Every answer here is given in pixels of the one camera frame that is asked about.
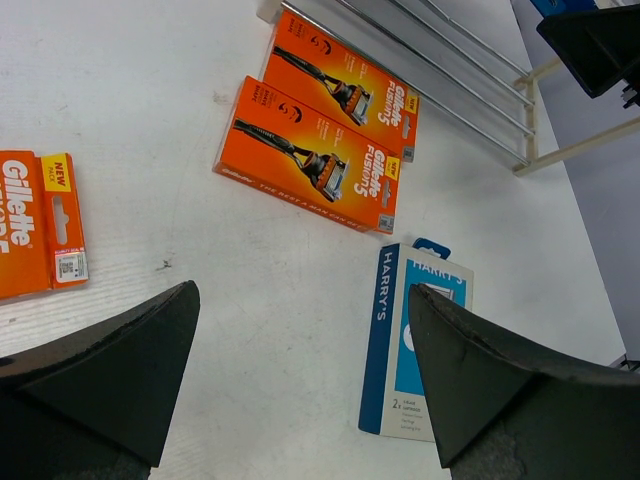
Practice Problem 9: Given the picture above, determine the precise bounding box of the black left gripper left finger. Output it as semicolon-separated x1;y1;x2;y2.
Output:
1;281;200;479

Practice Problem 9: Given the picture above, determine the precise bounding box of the orange Gillette Fusion5 box right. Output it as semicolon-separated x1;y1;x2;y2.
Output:
262;8;420;162

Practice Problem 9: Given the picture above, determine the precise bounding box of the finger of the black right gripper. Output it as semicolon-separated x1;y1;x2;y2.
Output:
536;5;639;99

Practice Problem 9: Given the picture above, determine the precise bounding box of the orange Gillette Fusion5 box left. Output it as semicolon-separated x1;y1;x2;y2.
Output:
1;150;89;301

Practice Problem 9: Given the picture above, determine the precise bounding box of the orange gillette fusion5 box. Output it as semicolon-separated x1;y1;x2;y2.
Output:
1;150;89;301
213;76;401;234
262;8;420;162

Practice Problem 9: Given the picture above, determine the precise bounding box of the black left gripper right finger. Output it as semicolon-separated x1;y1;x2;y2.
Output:
409;285;639;479

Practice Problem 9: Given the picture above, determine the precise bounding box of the blue Harry's razor box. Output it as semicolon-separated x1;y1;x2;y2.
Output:
358;238;474;442

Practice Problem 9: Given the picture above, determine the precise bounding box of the cream metal-rod shelf rack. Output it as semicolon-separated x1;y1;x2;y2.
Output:
257;1;639;177

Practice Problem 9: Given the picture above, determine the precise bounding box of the orange Gillette Fusion5 box middle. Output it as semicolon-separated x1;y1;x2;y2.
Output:
213;76;401;234

